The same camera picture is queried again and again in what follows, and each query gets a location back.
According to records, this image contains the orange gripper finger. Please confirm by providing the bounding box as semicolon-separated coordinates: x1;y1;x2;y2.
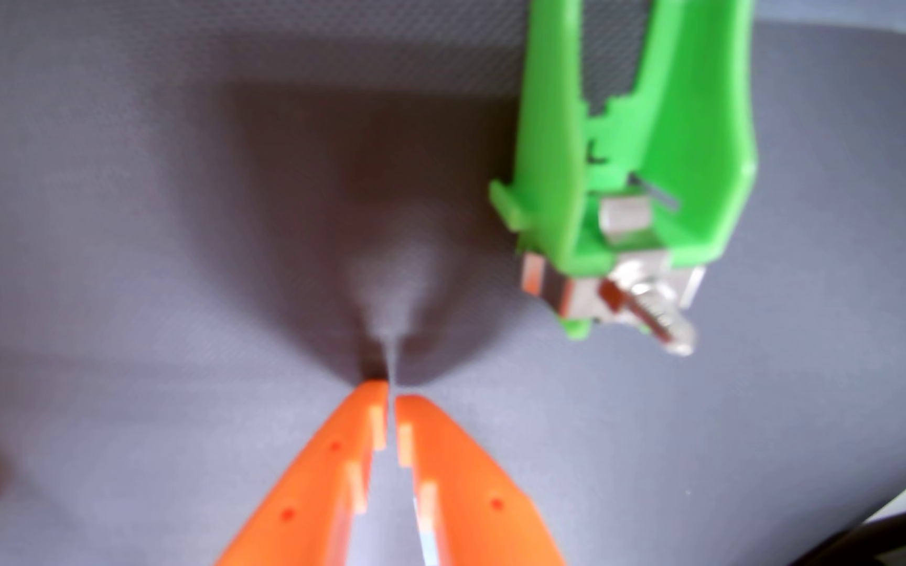
217;381;390;566
395;395;568;566

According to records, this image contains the dark grey mat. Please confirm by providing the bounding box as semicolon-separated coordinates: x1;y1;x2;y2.
0;0;906;566

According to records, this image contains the green battery holder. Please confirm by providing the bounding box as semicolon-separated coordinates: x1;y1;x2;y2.
488;0;758;358

